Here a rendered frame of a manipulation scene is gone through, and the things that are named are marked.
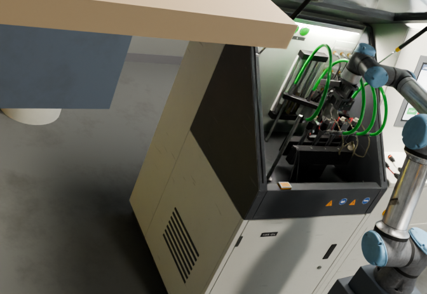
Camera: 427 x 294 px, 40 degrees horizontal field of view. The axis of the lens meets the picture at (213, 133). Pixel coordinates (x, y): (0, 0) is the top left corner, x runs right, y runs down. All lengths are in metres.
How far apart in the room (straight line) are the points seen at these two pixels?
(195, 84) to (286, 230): 0.77
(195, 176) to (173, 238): 0.36
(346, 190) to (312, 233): 0.26
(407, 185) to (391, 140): 0.91
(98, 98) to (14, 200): 2.41
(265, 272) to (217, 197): 0.44
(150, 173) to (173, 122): 0.35
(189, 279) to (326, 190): 0.75
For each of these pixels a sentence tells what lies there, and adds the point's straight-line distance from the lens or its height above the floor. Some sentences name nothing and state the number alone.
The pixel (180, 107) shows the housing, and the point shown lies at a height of 0.81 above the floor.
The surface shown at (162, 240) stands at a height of 0.22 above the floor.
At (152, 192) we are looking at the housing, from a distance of 3.00.
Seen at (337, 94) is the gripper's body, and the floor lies 1.29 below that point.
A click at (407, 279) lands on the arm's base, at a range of 2.19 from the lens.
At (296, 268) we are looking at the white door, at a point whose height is 0.45.
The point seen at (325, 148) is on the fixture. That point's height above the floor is 0.98.
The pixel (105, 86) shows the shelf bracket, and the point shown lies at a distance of 0.81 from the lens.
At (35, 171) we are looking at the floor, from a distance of 3.39.
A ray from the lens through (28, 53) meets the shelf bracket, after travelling 0.74.
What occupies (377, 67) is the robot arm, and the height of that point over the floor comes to 1.49.
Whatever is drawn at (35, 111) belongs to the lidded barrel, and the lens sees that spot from 3.67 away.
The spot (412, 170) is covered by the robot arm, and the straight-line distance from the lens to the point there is 1.96.
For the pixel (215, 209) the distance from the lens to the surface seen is 2.46.
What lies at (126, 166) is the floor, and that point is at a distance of 3.61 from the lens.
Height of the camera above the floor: 2.18
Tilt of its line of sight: 31 degrees down
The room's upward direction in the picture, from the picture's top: 24 degrees clockwise
